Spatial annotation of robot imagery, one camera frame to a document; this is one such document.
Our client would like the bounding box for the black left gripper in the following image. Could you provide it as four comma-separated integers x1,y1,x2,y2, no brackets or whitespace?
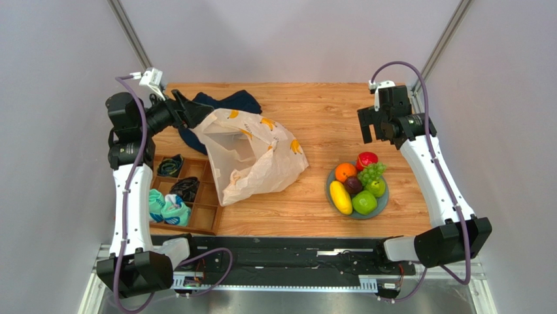
137,90,212,138

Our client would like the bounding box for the red fake apple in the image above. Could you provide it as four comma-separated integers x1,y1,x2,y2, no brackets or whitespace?
356,152,379,171

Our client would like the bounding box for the green fake grape bunch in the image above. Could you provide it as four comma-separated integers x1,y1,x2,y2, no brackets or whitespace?
357,162,387,186

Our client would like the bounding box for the orange fake fruit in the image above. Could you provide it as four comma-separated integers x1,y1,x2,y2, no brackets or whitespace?
334,162,358,183

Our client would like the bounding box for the dark purple fake plum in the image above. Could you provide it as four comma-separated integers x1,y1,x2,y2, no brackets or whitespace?
343,176,363,195

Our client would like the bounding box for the translucent plastic bag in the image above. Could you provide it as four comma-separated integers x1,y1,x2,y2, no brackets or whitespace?
192,109,309,206

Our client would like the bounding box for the green fake pear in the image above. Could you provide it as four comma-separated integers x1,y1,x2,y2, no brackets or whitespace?
365,178,386,198

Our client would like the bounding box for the green fake apple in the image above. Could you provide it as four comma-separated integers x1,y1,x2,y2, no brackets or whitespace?
352,190,378,215

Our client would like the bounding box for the yellow fake lemon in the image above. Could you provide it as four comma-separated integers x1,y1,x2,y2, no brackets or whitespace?
329,181,353,215

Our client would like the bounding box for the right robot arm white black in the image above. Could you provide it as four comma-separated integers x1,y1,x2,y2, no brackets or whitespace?
358,81,492,268

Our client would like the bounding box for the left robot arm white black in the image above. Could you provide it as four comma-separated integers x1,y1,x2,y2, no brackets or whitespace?
97,90,214,299

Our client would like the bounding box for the navy blue cloth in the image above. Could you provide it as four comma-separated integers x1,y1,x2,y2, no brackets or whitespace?
178,90,262,156

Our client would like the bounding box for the brown wooden divider tray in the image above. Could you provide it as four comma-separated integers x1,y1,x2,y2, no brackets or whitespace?
150,155,224,236

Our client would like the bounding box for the grey round plate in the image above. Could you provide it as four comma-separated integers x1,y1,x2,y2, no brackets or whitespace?
325,162,389,219

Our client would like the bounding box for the teal white rolled sock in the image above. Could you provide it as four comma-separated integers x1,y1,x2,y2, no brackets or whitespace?
161,194,192,227

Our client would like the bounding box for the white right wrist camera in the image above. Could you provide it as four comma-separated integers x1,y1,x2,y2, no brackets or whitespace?
368,79,396,112

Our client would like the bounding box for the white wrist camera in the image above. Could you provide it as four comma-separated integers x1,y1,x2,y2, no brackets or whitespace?
129,67,167,100
368,79,396,112

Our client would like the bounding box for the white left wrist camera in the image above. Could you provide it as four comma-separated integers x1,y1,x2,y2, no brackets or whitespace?
129,67,167,100

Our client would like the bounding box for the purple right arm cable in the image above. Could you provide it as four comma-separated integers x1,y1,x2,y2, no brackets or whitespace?
369,61,472,286

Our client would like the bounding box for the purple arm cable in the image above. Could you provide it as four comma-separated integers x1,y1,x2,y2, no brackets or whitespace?
112,75,158,314
369,61,472,286

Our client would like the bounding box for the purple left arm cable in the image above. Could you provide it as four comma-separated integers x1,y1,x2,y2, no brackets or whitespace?
112,75,158,314

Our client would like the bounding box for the left aluminium frame post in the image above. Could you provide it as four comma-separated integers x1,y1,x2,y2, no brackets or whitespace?
107,0,152,69

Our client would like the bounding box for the aluminium frame post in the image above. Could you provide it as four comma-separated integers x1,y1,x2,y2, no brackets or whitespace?
411,0,475,94
107,0,152,69

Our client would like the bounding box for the right aluminium frame post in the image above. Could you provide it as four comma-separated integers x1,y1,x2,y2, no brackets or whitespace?
411,0,475,94

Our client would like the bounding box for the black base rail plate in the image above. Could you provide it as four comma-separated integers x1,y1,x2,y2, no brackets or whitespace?
176,235,416,292

